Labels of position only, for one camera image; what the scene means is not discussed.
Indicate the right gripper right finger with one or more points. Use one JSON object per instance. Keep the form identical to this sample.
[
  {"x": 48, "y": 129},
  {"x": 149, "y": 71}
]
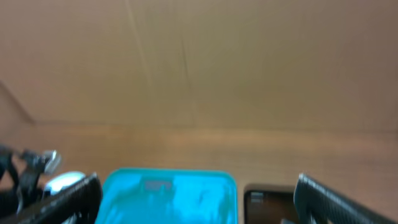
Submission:
[{"x": 316, "y": 203}]

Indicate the teal plastic tray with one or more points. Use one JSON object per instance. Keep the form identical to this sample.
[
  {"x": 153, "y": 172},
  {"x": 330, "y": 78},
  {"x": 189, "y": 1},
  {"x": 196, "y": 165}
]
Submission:
[{"x": 144, "y": 196}]

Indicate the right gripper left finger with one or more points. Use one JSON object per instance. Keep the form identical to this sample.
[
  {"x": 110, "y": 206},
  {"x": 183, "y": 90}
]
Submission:
[{"x": 83, "y": 197}]

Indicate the black plastic tray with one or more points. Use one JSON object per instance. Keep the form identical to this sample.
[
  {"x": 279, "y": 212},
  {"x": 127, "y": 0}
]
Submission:
[{"x": 268, "y": 203}]

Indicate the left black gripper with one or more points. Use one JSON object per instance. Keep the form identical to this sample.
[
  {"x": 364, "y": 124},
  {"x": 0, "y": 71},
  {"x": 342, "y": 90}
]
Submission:
[{"x": 25, "y": 189}]

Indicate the light blue plate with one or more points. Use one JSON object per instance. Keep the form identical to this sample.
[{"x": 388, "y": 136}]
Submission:
[{"x": 61, "y": 182}]

